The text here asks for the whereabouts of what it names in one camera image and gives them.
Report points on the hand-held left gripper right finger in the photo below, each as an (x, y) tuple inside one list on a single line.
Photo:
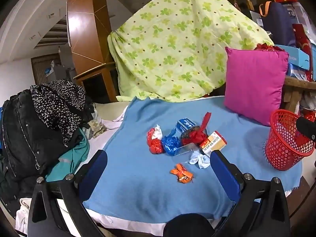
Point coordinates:
[(226, 175)]

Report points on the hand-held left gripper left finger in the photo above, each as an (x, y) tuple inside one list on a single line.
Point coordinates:
[(95, 172)]

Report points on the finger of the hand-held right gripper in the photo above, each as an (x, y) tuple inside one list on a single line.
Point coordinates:
[(306, 130)]

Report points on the red mesh basket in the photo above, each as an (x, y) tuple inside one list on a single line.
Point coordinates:
[(281, 148)]

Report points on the black plastic bag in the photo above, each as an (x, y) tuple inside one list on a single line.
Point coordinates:
[(191, 129)]

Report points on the blue plastic bag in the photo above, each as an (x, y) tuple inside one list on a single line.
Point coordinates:
[(170, 143)]

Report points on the white bag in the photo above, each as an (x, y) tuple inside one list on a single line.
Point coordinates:
[(157, 133)]

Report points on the teal garment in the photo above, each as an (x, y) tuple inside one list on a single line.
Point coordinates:
[(71, 158)]

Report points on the white crumpled tissue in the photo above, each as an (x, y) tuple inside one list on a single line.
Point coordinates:
[(200, 161)]

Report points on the orange and white box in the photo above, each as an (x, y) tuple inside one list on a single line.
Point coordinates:
[(213, 143)]

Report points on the orange wrapper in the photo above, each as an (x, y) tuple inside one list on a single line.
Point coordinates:
[(181, 174)]

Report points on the patterned grey cloth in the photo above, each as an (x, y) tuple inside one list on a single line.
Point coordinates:
[(97, 127)]

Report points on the blue blanket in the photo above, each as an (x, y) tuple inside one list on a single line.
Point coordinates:
[(138, 190)]

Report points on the clear plastic pack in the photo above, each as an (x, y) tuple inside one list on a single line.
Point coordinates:
[(185, 150)]

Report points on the wooden table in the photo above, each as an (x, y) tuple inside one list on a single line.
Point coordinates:
[(301, 81)]

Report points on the white and blue printed box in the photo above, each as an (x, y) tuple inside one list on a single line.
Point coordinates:
[(296, 72)]

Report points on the small blue box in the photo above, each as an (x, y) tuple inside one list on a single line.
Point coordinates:
[(185, 124)]

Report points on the pink pillow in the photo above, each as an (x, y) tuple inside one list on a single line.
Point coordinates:
[(254, 84)]

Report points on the light blue box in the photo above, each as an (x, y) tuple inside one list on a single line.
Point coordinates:
[(296, 56)]

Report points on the black white-spotted cloth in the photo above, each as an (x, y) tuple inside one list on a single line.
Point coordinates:
[(56, 106)]

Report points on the black jacket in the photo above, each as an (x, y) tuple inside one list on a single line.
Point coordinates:
[(22, 138)]

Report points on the red gift bag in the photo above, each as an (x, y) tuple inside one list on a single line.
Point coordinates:
[(302, 39)]

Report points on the shiny red plastic bag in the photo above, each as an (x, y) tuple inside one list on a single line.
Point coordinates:
[(265, 47)]

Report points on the wooden door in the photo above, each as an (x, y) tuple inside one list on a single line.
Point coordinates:
[(40, 69)]

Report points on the green floral blanket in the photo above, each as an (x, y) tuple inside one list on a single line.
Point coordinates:
[(172, 42)]

